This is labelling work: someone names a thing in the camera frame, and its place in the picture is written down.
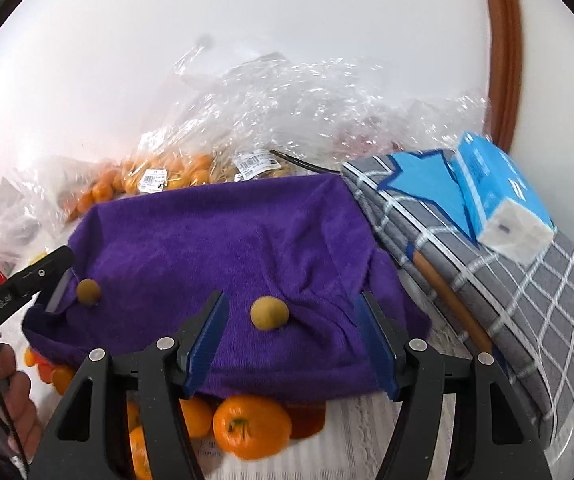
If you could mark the grey checked folded blanket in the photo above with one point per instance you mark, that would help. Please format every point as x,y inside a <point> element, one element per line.
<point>542,300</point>

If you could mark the white fruit print tablecloth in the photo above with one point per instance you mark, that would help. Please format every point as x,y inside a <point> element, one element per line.
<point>347,445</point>

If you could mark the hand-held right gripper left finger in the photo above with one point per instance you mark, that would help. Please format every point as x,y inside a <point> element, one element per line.
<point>209,345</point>

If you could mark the brown wooden door frame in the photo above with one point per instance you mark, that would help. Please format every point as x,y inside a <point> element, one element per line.
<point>504,60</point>

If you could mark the crumpled clear plastic bag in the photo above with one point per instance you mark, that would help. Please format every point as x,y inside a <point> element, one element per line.
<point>12,220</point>

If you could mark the red round fruit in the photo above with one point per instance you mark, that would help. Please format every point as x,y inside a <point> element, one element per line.
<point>309,417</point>
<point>44,371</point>

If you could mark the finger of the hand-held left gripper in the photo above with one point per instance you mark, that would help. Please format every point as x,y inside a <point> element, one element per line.
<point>59,292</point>

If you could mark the clear bag of red fruit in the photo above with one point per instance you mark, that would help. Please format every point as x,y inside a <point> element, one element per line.
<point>367,120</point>

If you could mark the clear bag of small oranges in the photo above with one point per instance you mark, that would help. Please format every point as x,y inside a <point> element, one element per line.
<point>92,192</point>
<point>192,165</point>

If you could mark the brown longan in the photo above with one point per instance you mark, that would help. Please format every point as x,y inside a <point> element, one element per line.
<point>268,313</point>
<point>88,292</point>

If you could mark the blue tissue pack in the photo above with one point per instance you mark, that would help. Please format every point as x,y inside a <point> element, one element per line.
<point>497,185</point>

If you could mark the person's left hand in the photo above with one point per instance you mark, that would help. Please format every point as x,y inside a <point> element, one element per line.
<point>17,410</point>

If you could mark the black strip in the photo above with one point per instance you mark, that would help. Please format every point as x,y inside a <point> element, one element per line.
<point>304,163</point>

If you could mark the purple towel lined tray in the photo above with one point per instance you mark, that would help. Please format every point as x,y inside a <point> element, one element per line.
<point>217,240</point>

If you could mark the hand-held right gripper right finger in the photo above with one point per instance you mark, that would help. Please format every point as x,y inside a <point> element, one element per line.
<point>374,340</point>

